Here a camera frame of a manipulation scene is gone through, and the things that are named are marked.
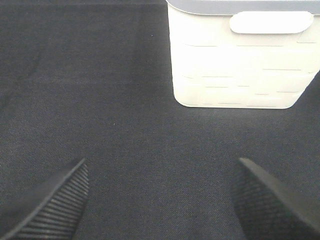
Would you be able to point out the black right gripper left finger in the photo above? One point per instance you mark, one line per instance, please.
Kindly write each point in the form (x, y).
(51, 210)

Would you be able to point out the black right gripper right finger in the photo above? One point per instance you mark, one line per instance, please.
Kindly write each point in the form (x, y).
(267, 209)

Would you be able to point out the black fabric table mat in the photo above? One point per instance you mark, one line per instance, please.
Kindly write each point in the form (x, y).
(94, 81)

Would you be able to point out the white slotted storage basket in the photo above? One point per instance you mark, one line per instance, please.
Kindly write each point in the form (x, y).
(259, 54)

